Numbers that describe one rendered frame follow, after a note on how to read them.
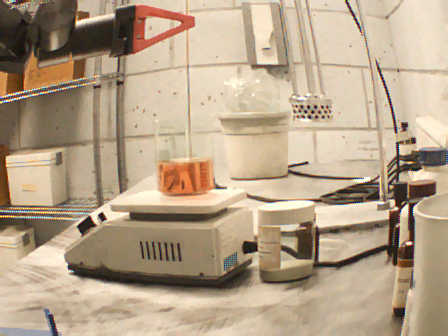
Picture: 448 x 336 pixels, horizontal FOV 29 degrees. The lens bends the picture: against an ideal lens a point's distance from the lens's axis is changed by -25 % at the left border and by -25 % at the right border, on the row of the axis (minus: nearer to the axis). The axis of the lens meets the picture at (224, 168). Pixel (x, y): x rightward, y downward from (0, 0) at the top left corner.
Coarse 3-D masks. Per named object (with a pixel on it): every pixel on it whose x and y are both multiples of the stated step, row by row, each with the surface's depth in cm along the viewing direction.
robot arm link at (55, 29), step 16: (64, 0) 102; (48, 16) 101; (64, 16) 101; (32, 32) 103; (48, 32) 101; (64, 32) 103; (32, 48) 110; (48, 48) 105; (0, 64) 108; (16, 64) 108
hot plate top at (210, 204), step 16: (144, 192) 120; (224, 192) 116; (240, 192) 116; (112, 208) 110; (128, 208) 110; (144, 208) 109; (160, 208) 108; (176, 208) 108; (192, 208) 107; (208, 208) 107
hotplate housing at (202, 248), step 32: (128, 224) 110; (160, 224) 109; (192, 224) 108; (224, 224) 109; (64, 256) 113; (96, 256) 111; (128, 256) 110; (160, 256) 109; (192, 256) 108; (224, 256) 108
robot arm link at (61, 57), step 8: (40, 48) 106; (64, 48) 108; (72, 48) 110; (40, 56) 108; (48, 56) 108; (56, 56) 109; (64, 56) 109; (40, 64) 109; (48, 64) 109; (56, 64) 110
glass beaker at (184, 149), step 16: (160, 128) 112; (176, 128) 111; (192, 128) 111; (208, 128) 113; (160, 144) 112; (176, 144) 111; (192, 144) 111; (208, 144) 113; (160, 160) 112; (176, 160) 111; (192, 160) 112; (208, 160) 113; (160, 176) 113; (176, 176) 112; (192, 176) 112; (208, 176) 113; (160, 192) 113; (176, 192) 112; (192, 192) 112; (208, 192) 113
